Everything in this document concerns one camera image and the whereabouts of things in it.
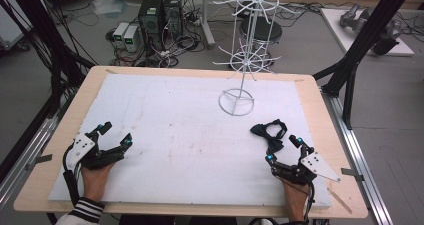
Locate person's left hand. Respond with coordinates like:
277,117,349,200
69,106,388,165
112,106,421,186
80,162,116,203

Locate thin wooden stick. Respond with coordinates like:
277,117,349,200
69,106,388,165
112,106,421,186
326,187,354,215

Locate black computer tower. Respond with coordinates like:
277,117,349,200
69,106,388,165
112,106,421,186
137,0,165,50
162,0,185,38

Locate tangle of floor cables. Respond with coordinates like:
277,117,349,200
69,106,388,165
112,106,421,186
105,4,208,69

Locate black bow tie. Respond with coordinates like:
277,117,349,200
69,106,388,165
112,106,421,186
249,118,288,154

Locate white power supply unit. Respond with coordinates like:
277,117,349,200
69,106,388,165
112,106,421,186
123,24,142,53
112,21,130,49

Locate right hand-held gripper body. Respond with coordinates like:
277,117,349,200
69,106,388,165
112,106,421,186
271,150,342,187

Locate person's right hand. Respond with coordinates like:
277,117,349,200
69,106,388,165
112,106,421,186
280,179,312,223

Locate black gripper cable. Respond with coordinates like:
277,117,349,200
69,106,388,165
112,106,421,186
62,143,83,208
302,181,317,224

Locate person's dark pants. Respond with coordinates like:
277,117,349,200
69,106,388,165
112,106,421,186
117,214,238,225

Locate black round stool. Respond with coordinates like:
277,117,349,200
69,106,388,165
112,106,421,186
239,16,284,69

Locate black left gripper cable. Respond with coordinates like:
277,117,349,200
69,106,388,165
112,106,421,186
62,143,83,208

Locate white foam mat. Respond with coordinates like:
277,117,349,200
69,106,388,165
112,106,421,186
48,73,333,210

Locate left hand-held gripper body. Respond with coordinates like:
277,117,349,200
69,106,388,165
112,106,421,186
65,132,126,170

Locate black metal frame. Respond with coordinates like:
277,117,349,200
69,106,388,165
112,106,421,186
312,0,418,131
0,0,98,186

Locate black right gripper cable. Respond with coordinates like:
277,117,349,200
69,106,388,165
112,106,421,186
302,181,317,224

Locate black floor cables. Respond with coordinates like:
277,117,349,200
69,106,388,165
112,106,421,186
272,0,338,23

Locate white wire display rack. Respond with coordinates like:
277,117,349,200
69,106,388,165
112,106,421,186
212,0,304,117

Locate clear plastic bag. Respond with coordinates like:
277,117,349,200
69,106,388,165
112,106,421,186
90,0,128,18

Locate aluminium rail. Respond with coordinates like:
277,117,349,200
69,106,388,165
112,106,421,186
0,114,63,207
320,87,395,225

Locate grey tape strip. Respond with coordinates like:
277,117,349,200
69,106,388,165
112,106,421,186
340,167,365,182
25,153,54,172

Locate grey robot part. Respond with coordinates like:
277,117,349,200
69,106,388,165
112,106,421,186
338,2,372,33

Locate white floor board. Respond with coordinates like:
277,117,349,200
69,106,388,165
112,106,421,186
319,7,416,58

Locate grey metal stand leg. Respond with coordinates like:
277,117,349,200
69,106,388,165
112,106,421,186
199,0,217,50

